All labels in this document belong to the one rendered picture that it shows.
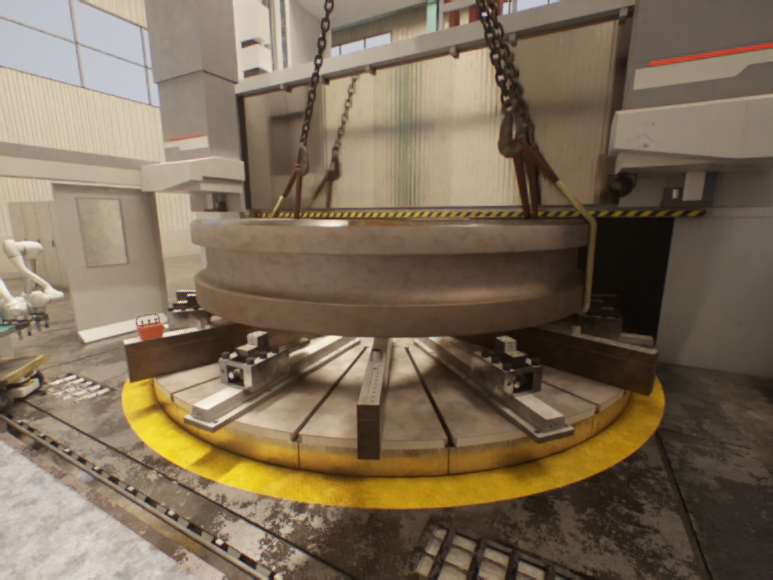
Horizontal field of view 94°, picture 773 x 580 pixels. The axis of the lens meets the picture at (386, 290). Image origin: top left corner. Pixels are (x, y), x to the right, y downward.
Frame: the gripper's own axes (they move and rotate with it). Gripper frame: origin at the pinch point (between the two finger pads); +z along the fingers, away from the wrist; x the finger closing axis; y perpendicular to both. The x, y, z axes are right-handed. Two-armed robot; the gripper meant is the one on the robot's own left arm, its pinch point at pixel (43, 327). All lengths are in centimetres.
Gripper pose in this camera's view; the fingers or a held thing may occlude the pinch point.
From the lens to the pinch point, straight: 519.5
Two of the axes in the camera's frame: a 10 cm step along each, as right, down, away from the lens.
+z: 0.0, 9.8, 2.0
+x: -2.8, -1.9, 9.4
